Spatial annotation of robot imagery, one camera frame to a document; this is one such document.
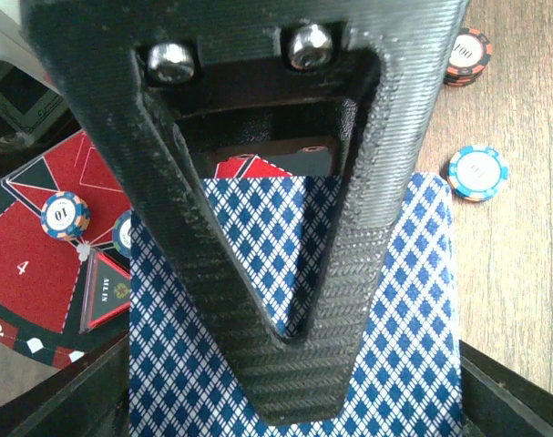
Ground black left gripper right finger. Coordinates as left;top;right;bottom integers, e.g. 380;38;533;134
459;341;553;436

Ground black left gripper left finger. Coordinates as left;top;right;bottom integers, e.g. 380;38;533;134
0;334;129;436

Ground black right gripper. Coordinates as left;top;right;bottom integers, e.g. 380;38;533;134
20;1;466;426

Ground blue patterned card deck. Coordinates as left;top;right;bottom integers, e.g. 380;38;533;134
129;173;463;436

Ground blue green poker chip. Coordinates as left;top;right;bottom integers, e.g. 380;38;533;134
112;209;132;259

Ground white blue poker chip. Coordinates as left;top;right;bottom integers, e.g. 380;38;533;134
40;191;91;241

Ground white blue chip stack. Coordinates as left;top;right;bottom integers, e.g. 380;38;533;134
447;145;509;202

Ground triangular all in marker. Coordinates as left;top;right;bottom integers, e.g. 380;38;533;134
79;249;131;333

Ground round red black poker mat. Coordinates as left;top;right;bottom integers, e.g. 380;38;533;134
0;132;130;369

